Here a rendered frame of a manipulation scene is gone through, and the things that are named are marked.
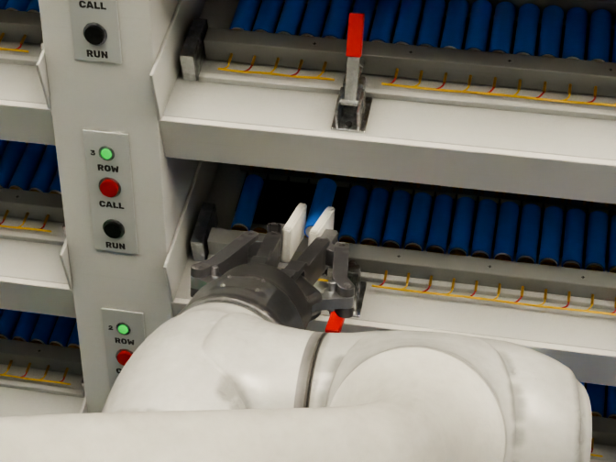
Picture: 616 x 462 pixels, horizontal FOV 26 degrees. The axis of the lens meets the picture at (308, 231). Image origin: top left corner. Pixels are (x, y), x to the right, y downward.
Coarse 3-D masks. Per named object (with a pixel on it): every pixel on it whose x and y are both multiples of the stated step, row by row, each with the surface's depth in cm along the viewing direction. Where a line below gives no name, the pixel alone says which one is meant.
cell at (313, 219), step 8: (320, 184) 120; (328, 184) 120; (320, 192) 119; (328, 192) 119; (320, 200) 119; (328, 200) 119; (312, 208) 118; (320, 208) 118; (312, 216) 117; (312, 224) 116; (304, 232) 117
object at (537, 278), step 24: (216, 240) 123; (360, 264) 121; (384, 264) 120; (408, 264) 120; (432, 264) 120; (456, 264) 120; (480, 264) 119; (504, 264) 119; (528, 264) 119; (384, 288) 120; (504, 288) 120; (528, 288) 119; (552, 288) 118; (576, 288) 118; (600, 288) 117; (600, 312) 117
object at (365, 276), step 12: (372, 276) 121; (396, 276) 121; (432, 288) 121; (444, 288) 120; (456, 288) 120; (468, 288) 120; (480, 288) 120; (492, 288) 120; (540, 300) 119; (552, 300) 119; (564, 300) 118; (576, 300) 118; (588, 300) 118; (600, 300) 118
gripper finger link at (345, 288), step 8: (336, 248) 108; (344, 248) 108; (336, 256) 106; (344, 256) 106; (336, 264) 105; (344, 264) 105; (336, 272) 103; (344, 272) 103; (336, 280) 101; (344, 280) 102; (336, 288) 101; (344, 288) 100; (352, 288) 100; (344, 296) 100; (352, 296) 101; (336, 312) 101; (344, 312) 101; (352, 312) 101
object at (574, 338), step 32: (192, 192) 124; (224, 192) 130; (416, 192) 129; (448, 192) 128; (192, 224) 125; (224, 224) 127; (256, 224) 127; (192, 256) 124; (320, 288) 122; (416, 288) 121; (320, 320) 119; (352, 320) 119; (384, 320) 119; (416, 320) 119; (448, 320) 118; (480, 320) 118; (512, 320) 118; (544, 320) 118; (576, 320) 118; (608, 320) 118; (544, 352) 116; (576, 352) 116; (608, 352) 115; (608, 384) 118
